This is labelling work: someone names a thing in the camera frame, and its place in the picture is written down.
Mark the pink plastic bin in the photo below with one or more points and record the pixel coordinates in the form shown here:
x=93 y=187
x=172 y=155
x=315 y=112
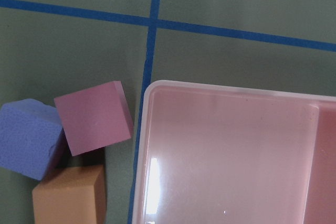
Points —
x=217 y=154

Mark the magenta foam block far right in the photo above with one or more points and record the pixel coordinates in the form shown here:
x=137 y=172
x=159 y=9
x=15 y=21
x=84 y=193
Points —
x=95 y=117

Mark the orange foam block right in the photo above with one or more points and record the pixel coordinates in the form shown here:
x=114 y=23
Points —
x=71 y=195

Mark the purple foam block right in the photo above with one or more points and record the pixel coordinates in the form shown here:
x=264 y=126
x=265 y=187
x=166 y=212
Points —
x=32 y=138

